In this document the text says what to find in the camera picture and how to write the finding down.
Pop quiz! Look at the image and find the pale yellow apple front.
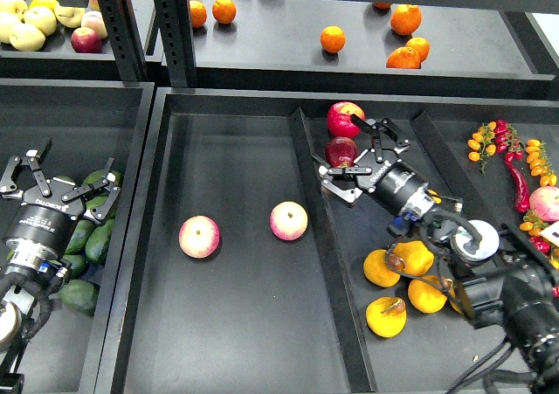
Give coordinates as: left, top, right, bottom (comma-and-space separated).
9, 24, 45, 52

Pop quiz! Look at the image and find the dark green avocado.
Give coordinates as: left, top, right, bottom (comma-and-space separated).
58, 279, 100, 316

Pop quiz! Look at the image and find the black centre tray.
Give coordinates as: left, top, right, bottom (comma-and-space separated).
93, 86, 559, 394

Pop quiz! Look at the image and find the orange on shelf front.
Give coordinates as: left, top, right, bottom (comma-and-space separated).
385, 46, 421, 69

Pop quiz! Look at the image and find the orange cherry tomato vine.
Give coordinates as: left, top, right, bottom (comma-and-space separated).
525, 139, 558, 187

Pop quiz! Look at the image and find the large orange on shelf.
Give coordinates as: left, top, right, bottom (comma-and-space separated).
390, 4, 422, 36

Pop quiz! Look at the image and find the red apple on shelf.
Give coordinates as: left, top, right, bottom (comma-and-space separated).
71, 27, 102, 53

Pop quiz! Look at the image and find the orange on shelf centre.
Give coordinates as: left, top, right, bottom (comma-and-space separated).
320, 25, 346, 53

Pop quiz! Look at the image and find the pale yellow apple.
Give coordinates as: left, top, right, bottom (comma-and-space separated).
24, 6, 58, 37
9, 24, 45, 52

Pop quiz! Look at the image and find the yellow pear left of pile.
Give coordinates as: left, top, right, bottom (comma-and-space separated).
363, 249, 400, 287

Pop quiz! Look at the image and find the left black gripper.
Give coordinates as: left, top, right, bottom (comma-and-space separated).
1, 138, 121, 263

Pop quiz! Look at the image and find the green avocado in bin lower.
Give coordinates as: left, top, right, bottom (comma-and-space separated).
85, 218, 114, 265

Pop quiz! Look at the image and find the long red chili pepper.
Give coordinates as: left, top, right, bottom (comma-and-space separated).
504, 152, 530, 213

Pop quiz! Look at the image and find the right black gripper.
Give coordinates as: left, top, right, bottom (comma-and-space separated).
312, 114, 431, 218

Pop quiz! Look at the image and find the black shelf upright post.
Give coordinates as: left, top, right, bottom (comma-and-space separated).
98, 0, 148, 82

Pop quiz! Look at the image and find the yellow pear top of pile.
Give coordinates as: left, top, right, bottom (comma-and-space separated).
388, 240, 435, 276

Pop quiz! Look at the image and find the yellow pear upper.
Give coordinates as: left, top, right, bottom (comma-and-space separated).
427, 189, 442, 204

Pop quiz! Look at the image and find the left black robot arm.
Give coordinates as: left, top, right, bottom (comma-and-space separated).
1, 141, 121, 393

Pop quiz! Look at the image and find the pale yellow apple middle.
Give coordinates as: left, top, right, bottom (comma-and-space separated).
24, 6, 58, 37

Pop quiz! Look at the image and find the black tray divider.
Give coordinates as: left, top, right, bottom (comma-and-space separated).
288, 107, 377, 393

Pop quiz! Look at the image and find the orange on shelf right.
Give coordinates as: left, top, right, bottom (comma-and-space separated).
406, 37, 431, 62

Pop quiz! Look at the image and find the bright red apple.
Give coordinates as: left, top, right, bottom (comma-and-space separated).
327, 101, 366, 139

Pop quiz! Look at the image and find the orange on shelf far left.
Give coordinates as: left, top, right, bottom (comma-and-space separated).
189, 0, 207, 29

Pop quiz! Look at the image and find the dark red apple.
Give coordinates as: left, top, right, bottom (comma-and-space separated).
325, 136, 357, 168

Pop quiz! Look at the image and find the pink apple left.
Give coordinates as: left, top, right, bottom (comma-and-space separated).
178, 215, 220, 259

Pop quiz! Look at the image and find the black left tray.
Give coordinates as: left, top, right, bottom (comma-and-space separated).
1, 79, 154, 393

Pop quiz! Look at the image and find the pink apple centre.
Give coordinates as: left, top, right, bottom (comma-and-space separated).
269, 201, 308, 241

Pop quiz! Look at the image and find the pink apple right edge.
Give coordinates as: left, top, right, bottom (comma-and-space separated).
529, 186, 558, 223

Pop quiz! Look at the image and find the yellow pear bottom of pile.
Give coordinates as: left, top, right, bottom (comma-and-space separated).
408, 275, 452, 314

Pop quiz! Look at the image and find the yellow pear with stem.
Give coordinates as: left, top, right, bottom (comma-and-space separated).
365, 297, 407, 338

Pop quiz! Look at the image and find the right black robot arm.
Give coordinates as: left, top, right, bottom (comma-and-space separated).
314, 114, 558, 393

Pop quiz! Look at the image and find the pink apple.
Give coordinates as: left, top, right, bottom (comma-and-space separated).
178, 215, 220, 259
269, 201, 308, 241

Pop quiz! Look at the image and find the pale peach apple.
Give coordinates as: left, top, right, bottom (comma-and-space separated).
81, 10, 107, 39

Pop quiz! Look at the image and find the black tray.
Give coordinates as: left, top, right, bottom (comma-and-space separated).
93, 86, 559, 394
1, 79, 154, 393

